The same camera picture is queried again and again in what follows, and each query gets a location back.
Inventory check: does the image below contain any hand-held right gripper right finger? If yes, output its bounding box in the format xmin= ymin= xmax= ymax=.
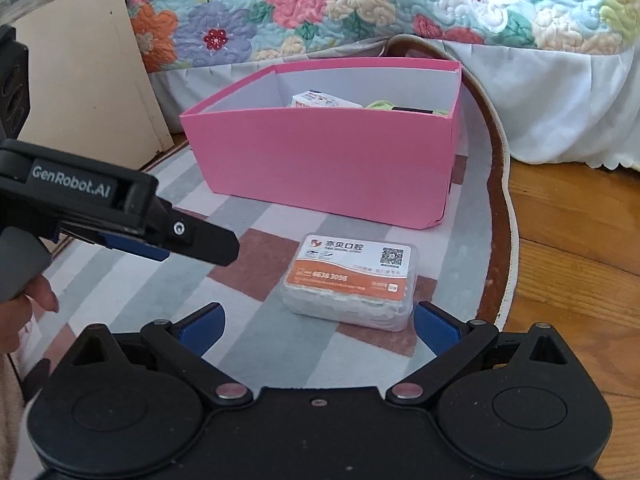
xmin=386 ymin=301 xmax=568 ymax=403

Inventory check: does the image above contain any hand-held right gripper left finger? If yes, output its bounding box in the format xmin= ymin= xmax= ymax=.
xmin=70 ymin=302 xmax=253 ymax=402

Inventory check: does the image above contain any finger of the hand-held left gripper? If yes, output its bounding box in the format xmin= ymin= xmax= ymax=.
xmin=144 ymin=194 xmax=241 ymax=268
xmin=59 ymin=225 xmax=170 ymax=263

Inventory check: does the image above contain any clear plastic box orange label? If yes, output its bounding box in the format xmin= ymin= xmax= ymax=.
xmin=280 ymin=232 xmax=420 ymax=332

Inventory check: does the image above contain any pink cardboard box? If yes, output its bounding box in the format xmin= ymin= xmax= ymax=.
xmin=179 ymin=57 xmax=463 ymax=231

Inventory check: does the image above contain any white box with orange print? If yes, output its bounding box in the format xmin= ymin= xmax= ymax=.
xmin=289 ymin=90 xmax=364 ymax=110

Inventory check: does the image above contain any light green yarn ball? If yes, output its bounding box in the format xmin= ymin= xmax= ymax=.
xmin=365 ymin=100 xmax=447 ymax=117

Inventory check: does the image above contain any person's left hand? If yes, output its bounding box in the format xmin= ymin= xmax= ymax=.
xmin=0 ymin=275 xmax=60 ymax=356

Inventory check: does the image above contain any beige wooden board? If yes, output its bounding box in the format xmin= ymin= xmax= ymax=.
xmin=10 ymin=0 xmax=176 ymax=171

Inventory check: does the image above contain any floral quilt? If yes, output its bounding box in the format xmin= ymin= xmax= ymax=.
xmin=117 ymin=0 xmax=640 ymax=73

